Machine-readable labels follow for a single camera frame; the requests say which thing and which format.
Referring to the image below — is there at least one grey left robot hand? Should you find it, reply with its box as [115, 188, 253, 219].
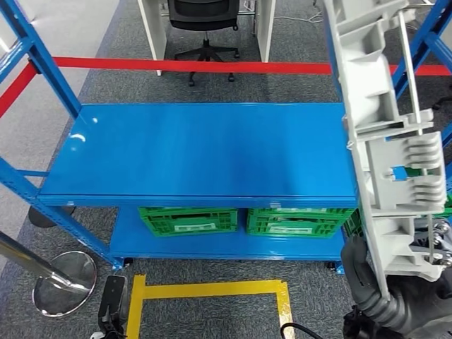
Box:
[98, 299, 124, 335]

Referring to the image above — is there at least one white desk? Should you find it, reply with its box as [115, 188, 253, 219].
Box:
[137, 0, 277, 77]

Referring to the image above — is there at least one white floor cable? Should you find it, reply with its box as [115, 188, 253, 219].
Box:
[273, 9, 324, 25]

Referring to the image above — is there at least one long red barrier belt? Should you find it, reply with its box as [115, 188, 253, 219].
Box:
[53, 56, 452, 77]

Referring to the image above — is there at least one blue metal shelf rack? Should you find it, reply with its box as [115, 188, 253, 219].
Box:
[0, 0, 452, 276]

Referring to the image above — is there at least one black camera cable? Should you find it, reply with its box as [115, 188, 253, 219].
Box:
[281, 321, 321, 339]

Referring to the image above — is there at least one grey plastic wheel hubcap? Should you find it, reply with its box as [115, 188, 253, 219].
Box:
[323, 0, 447, 302]

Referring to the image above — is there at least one black office chair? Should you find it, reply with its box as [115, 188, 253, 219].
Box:
[166, 0, 241, 88]

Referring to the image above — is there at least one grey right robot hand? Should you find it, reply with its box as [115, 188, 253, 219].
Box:
[340, 220, 452, 339]

